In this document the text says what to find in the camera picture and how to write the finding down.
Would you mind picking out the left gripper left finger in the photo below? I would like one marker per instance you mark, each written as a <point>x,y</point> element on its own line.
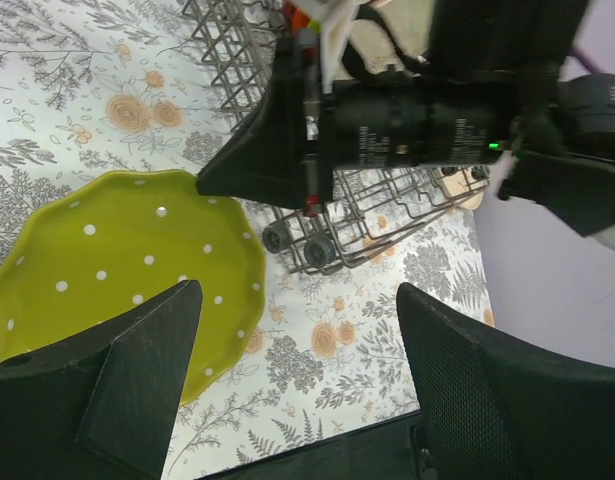
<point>100,404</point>

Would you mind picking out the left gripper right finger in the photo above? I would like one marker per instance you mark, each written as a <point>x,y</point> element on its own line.
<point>497,407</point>

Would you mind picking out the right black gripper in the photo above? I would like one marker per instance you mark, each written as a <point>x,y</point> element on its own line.
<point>285,151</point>

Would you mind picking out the green polka dot scalloped plate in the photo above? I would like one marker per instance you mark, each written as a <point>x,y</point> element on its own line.
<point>120,240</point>

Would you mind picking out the orange plate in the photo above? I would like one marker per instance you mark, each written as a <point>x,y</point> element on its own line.
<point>299,20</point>

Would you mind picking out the pink and green branch plate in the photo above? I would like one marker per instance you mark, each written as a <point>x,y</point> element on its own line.
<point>408,22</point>

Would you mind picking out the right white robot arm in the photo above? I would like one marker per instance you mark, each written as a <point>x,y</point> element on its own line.
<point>563,136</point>

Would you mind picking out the cream green plate at back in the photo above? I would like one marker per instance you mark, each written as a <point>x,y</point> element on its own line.
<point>464,186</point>

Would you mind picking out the grey wire dish rack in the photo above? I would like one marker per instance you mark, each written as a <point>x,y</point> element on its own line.
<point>371,212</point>

